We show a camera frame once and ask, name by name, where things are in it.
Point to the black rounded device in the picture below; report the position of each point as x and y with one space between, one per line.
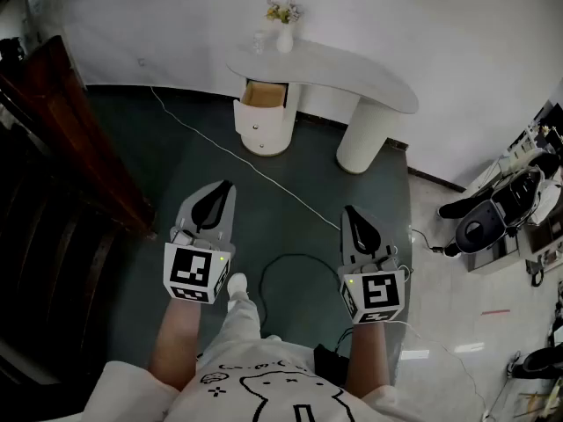
479 227

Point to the person's left forearm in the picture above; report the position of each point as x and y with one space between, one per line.
176 341

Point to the black power adapter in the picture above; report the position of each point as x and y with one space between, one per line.
436 249

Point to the yellow white flower bunch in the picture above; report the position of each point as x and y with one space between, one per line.
283 11

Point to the light grey trousers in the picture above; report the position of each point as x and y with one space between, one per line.
239 319

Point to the clear glass jar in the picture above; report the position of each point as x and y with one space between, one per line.
259 44

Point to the white printed shirt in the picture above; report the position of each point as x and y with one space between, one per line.
264 389

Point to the black office chair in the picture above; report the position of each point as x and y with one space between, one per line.
545 191

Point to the large white wooden drawer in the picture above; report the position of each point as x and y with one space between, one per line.
259 117

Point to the person's right forearm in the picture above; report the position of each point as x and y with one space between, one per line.
367 358

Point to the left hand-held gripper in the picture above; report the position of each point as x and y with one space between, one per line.
189 266

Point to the white sneaker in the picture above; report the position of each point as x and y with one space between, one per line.
237 283

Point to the red floor tape strip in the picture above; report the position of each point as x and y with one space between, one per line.
495 312

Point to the black waist pouch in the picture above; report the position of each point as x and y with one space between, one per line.
327 363

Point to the white curved desk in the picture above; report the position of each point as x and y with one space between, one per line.
334 73

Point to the dark brown wooden cabinet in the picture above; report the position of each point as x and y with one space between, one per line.
53 117

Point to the white ceramic vase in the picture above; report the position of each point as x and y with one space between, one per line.
284 40

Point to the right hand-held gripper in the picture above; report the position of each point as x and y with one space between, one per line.
378 293

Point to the dark green floor mat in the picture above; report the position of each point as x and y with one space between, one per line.
198 156

